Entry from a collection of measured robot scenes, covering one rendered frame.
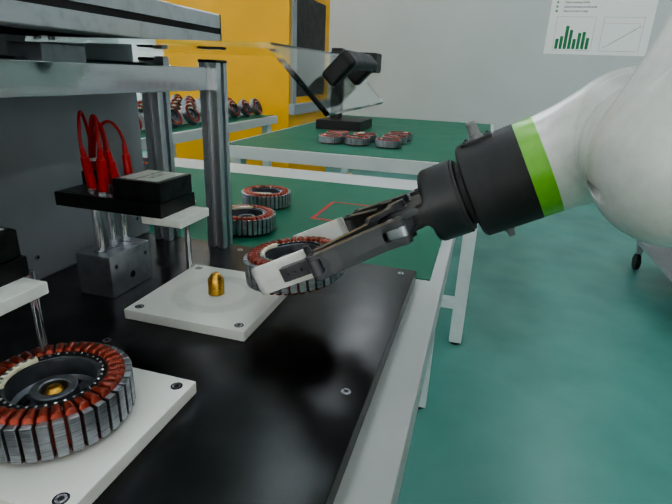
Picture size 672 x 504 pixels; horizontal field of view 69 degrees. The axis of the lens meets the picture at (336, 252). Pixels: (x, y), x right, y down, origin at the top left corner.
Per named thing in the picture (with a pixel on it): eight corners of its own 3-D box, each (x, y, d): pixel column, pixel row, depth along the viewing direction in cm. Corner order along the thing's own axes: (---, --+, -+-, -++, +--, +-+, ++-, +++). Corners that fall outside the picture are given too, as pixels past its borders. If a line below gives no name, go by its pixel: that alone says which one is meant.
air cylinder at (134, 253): (152, 276, 67) (149, 238, 65) (114, 299, 60) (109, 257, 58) (121, 271, 68) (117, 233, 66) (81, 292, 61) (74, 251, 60)
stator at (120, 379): (161, 381, 43) (157, 344, 41) (79, 480, 32) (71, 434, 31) (44, 366, 44) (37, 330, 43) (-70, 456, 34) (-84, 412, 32)
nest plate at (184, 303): (295, 287, 65) (295, 279, 65) (244, 342, 52) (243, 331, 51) (196, 271, 69) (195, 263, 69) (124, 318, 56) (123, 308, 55)
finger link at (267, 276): (322, 273, 49) (320, 275, 48) (265, 293, 51) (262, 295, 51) (309, 246, 48) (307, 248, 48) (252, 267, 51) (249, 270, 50)
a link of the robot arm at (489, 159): (552, 237, 42) (542, 211, 51) (506, 109, 40) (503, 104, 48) (483, 259, 45) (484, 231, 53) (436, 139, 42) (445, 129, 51)
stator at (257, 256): (355, 262, 60) (352, 233, 59) (327, 300, 50) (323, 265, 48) (271, 261, 63) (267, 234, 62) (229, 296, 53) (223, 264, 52)
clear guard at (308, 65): (383, 104, 65) (386, 55, 63) (329, 116, 43) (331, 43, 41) (169, 92, 73) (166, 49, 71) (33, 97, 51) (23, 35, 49)
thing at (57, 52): (89, 77, 56) (84, 38, 54) (45, 77, 50) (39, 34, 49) (57, 76, 57) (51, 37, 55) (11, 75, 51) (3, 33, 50)
